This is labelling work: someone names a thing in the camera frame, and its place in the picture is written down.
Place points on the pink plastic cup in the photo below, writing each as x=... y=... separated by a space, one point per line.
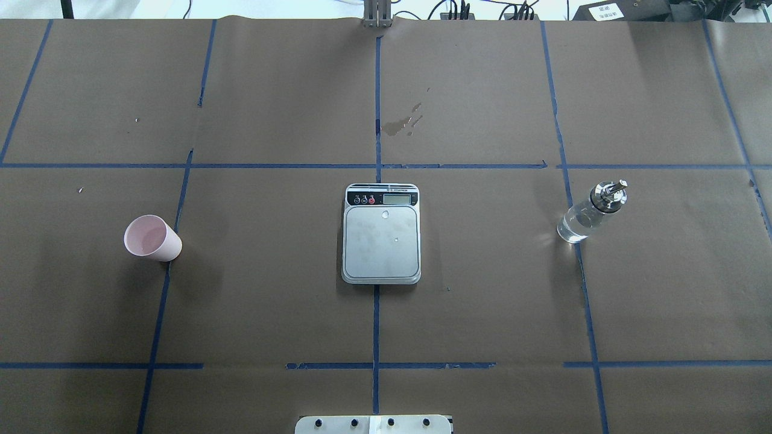
x=150 y=237

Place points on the white mounting plate with bolts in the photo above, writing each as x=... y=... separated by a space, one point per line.
x=420 y=423

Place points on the aluminium frame post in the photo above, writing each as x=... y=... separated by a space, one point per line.
x=377 y=14

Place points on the digital kitchen scale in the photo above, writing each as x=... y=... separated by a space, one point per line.
x=381 y=237

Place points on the glass sauce dispenser bottle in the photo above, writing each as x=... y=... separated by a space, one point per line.
x=605 y=199

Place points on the black power strip box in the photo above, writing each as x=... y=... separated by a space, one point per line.
x=636 y=11

